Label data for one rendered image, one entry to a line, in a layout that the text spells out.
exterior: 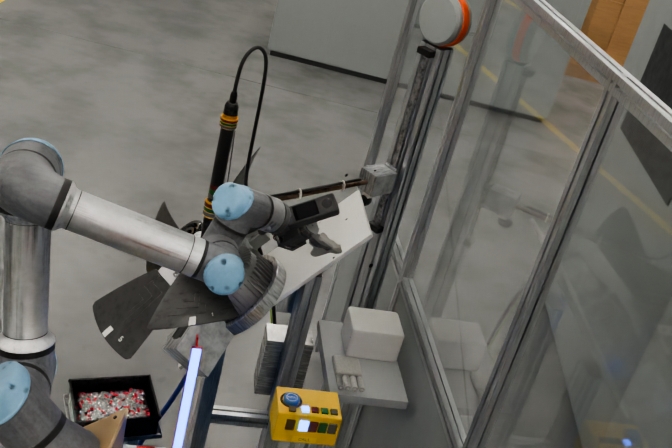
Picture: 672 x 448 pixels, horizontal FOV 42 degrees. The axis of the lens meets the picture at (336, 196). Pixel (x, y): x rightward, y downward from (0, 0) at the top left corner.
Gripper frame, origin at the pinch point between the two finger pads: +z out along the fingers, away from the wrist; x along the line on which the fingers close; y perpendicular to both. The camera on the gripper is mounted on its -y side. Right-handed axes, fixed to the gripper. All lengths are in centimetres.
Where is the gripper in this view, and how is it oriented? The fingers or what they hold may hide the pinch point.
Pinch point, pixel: (336, 231)
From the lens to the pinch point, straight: 198.1
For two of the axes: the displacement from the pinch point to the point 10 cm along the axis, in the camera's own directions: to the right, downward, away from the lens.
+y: -7.7, 4.5, 4.4
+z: 5.8, 2.4, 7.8
